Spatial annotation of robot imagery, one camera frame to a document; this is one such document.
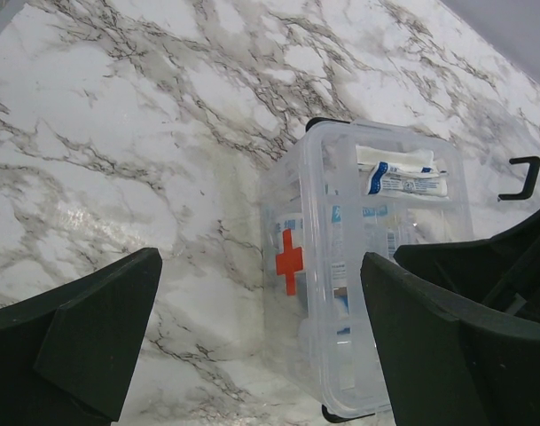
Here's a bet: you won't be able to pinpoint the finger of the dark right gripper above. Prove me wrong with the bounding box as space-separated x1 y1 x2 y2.
394 209 540 320

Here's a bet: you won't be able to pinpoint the blue white gauze dressing pack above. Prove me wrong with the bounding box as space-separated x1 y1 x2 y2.
329 202 402 343

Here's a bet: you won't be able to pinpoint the small blue white tube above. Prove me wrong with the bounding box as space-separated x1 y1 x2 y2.
366 162 448 198

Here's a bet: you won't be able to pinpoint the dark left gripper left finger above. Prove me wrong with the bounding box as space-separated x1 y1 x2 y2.
0 248 162 425

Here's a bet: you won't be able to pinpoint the clear plastic medicine box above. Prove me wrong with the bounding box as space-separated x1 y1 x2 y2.
260 118 472 420

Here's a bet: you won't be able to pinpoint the white paper sachets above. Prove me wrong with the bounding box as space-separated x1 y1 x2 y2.
356 146 434 171

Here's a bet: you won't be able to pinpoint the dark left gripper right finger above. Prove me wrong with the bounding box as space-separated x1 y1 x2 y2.
361 253 540 425

